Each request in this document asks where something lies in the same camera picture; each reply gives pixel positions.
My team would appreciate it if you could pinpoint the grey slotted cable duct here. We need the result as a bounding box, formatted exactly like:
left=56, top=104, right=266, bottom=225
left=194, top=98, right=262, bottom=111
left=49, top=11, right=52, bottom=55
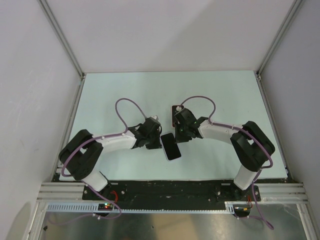
left=46, top=202, right=235, bottom=214

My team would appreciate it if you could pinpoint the left aluminium frame post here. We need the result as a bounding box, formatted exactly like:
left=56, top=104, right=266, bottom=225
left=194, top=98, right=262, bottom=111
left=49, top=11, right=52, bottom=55
left=37, top=0, right=86, bottom=81

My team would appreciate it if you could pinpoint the aluminium frame post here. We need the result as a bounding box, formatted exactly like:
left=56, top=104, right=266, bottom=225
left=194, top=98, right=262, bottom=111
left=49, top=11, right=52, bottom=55
left=37, top=0, right=86, bottom=81
left=256, top=0, right=305, bottom=81

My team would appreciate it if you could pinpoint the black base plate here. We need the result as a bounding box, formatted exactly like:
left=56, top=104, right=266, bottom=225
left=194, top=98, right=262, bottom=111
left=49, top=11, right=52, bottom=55
left=82, top=180, right=261, bottom=203

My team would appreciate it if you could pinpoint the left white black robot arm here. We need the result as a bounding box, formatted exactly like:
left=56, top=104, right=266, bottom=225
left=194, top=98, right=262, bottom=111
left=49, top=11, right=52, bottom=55
left=58, top=116, right=162, bottom=200

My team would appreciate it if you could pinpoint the small circuit board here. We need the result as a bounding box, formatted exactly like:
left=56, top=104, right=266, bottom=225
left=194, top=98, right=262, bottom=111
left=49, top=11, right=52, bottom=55
left=98, top=203, right=114, bottom=211
left=233, top=206, right=251, bottom=218

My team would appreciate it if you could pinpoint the left small circuit board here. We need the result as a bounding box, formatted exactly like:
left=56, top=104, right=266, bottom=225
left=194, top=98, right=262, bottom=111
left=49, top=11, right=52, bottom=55
left=98, top=203, right=114, bottom=211

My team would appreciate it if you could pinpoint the right aluminium frame post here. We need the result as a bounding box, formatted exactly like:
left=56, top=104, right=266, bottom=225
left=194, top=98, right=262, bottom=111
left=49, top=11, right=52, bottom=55
left=256, top=0, right=305, bottom=81

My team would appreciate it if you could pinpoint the right small circuit board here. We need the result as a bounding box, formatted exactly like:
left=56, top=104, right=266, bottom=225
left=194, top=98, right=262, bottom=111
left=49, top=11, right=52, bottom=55
left=233, top=206, right=251, bottom=218

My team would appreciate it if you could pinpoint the pink phone case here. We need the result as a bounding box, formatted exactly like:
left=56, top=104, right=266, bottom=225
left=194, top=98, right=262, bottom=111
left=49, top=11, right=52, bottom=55
left=170, top=104, right=177, bottom=129

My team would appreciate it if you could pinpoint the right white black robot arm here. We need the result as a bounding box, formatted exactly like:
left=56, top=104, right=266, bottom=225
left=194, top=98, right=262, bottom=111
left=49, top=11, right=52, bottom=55
left=171, top=105, right=276, bottom=201

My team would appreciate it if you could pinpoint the black phone teal frame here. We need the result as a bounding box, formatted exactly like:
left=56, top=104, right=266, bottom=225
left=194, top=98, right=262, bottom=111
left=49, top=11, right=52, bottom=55
left=160, top=132, right=182, bottom=161

